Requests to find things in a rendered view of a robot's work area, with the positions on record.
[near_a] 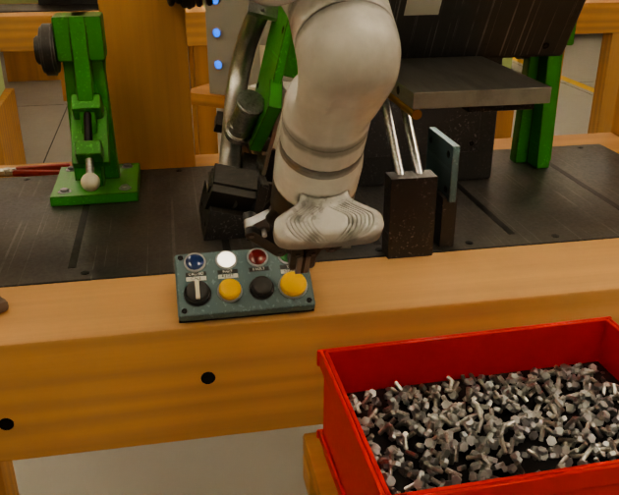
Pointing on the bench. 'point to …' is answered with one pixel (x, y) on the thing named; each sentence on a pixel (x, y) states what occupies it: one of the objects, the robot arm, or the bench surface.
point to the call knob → (196, 292)
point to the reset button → (229, 289)
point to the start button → (293, 284)
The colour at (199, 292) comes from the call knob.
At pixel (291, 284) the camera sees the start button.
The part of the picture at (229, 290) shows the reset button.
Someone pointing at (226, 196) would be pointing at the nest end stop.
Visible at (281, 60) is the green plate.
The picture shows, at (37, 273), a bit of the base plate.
